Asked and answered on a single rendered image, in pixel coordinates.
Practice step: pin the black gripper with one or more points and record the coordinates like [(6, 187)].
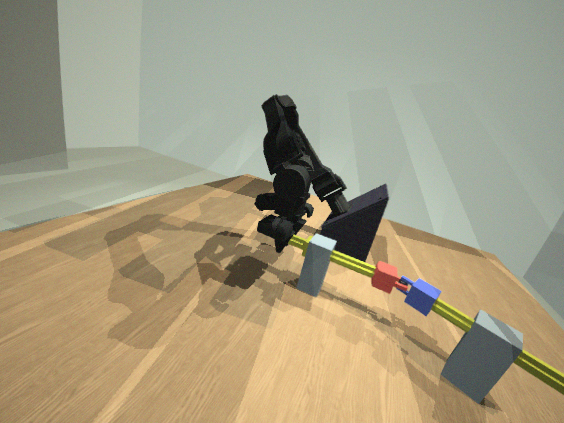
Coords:
[(288, 223)]

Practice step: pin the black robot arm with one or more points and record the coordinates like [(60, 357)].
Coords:
[(289, 154)]

